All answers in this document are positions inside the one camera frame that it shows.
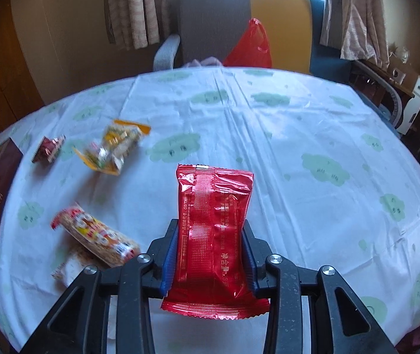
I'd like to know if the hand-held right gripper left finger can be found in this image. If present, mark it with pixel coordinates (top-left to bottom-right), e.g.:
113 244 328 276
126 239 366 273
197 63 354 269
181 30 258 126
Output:
20 218 179 354

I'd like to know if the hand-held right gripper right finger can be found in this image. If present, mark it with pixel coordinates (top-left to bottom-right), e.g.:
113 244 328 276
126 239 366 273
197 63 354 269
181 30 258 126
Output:
241 219 398 354

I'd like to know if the long red snack packet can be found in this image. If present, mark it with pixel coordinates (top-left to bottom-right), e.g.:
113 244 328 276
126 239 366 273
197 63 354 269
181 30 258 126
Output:
160 164 271 321

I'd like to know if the cartoon print rice cracker packet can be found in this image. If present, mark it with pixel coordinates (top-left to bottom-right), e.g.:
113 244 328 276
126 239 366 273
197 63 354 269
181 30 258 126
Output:
51 202 141 268

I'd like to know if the white snack packet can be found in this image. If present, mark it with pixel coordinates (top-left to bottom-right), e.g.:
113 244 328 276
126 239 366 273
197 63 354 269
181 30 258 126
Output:
51 250 98 289

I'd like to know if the orange edged clear snack packet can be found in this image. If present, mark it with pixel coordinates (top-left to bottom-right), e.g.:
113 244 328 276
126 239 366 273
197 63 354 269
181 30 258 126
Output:
73 119 152 176

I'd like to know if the small dark red candy packet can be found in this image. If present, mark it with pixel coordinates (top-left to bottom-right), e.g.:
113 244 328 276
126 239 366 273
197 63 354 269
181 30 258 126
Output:
32 135 66 164

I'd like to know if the white cloud print tablecloth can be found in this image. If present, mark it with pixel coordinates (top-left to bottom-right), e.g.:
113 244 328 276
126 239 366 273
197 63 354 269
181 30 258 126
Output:
0 65 420 354

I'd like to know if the pink cloth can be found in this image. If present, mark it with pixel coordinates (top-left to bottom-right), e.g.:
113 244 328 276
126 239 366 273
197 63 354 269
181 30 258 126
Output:
186 56 222 68

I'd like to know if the red plastic bag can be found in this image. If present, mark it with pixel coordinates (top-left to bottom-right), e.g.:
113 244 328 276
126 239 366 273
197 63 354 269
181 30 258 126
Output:
223 18 273 69

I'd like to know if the grey curved metal bar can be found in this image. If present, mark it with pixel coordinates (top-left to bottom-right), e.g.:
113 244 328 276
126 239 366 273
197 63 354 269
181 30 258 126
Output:
350 61 404 126

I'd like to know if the white box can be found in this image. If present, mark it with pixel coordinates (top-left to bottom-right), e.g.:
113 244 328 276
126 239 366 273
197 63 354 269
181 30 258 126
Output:
395 76 420 136

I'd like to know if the grey yellow blue armchair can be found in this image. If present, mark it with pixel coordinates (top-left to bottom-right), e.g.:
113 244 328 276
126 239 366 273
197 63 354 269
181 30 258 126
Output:
153 0 358 85

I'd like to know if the brown wooden side cabinet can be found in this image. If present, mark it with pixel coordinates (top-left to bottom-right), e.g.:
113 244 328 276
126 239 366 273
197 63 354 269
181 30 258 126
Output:
350 57 420 163

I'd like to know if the beige patterned curtain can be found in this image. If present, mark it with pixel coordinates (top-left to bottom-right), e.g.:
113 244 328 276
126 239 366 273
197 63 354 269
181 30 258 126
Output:
102 0 172 50
321 0 391 69

